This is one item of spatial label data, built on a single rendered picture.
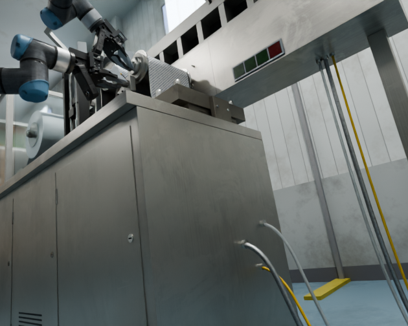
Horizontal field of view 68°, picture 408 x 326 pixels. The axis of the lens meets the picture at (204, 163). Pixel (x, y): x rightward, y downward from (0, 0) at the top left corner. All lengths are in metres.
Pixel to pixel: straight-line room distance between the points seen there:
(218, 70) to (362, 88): 1.82
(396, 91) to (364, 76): 1.84
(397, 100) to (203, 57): 0.87
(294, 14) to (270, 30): 0.11
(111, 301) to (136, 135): 0.44
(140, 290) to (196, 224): 0.22
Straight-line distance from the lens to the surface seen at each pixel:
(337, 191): 2.96
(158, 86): 1.33
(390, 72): 1.30
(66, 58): 1.09
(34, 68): 1.03
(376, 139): 2.94
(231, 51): 1.47
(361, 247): 2.93
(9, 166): 2.03
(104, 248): 0.92
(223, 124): 1.10
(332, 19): 1.27
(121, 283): 0.86
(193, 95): 1.13
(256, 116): 3.45
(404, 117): 1.25
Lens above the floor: 0.48
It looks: 15 degrees up
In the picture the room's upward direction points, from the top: 8 degrees counter-clockwise
